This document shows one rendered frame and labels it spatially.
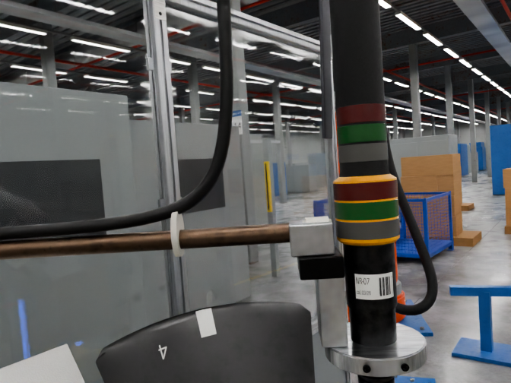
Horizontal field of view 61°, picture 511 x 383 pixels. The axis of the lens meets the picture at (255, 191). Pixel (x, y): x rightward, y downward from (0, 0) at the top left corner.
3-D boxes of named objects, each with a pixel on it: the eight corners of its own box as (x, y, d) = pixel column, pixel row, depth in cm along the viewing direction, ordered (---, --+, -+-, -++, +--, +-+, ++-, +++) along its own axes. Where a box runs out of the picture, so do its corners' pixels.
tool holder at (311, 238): (299, 381, 28) (289, 229, 27) (296, 338, 35) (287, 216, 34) (442, 375, 27) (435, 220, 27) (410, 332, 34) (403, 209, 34)
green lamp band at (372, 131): (341, 144, 29) (340, 125, 29) (334, 146, 32) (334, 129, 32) (392, 140, 28) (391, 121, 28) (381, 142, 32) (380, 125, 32)
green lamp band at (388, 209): (339, 222, 28) (338, 204, 28) (331, 215, 33) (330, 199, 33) (407, 218, 28) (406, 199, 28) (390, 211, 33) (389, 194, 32)
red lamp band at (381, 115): (340, 124, 29) (338, 105, 28) (334, 128, 32) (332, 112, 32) (391, 119, 28) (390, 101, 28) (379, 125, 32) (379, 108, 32)
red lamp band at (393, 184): (338, 202, 28) (337, 184, 28) (330, 197, 33) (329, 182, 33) (405, 198, 28) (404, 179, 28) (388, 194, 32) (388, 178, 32)
